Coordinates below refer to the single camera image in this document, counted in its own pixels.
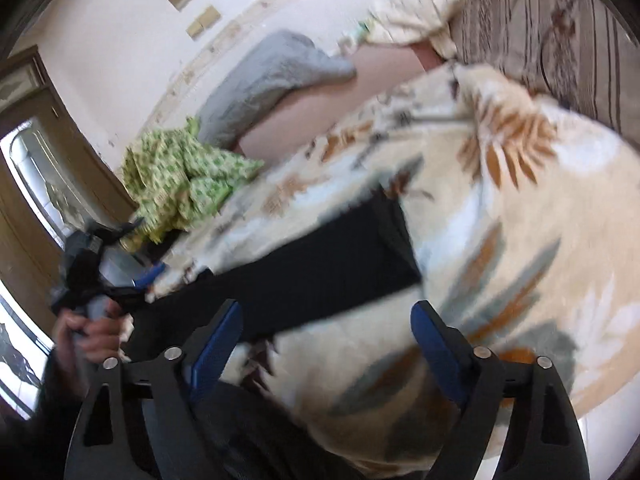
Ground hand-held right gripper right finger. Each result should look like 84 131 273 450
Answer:
410 300 591 480

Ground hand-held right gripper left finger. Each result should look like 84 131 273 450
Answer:
65 299 243 480

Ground leaf-print fleece blanket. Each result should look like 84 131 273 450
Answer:
145 62 640 480

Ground person's left hand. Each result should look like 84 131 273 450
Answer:
52 302 133 366

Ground beige wall switch plate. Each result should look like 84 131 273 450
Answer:
186 5 222 41

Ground grey quilted pillow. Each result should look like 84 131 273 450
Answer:
196 30 358 153

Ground person's left forearm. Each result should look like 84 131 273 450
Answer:
0 347 96 480

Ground wooden door with glass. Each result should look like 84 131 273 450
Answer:
0 45 136 421

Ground white floral cloth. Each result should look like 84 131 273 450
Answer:
367 0 473 61

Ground black pants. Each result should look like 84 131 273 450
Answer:
120 195 423 361

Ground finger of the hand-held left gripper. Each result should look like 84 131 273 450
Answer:
117 216 147 237
127 263 167 292

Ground pink bed sheet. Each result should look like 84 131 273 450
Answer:
240 42 443 161

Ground green patterned quilt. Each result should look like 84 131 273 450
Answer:
121 117 266 251

